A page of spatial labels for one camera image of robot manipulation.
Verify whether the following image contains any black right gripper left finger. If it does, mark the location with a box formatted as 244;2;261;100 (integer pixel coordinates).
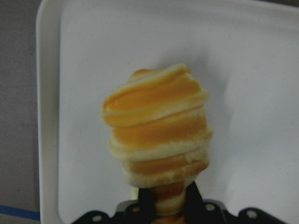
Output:
138;188;155;211

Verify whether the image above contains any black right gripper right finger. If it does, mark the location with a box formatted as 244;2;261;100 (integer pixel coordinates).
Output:
184;181;203;214

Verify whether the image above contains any striped orange bread roll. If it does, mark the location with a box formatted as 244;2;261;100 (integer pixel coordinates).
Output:
101;63;213;224

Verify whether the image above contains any white rectangular tray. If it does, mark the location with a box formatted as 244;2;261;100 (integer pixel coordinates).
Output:
36;0;299;224

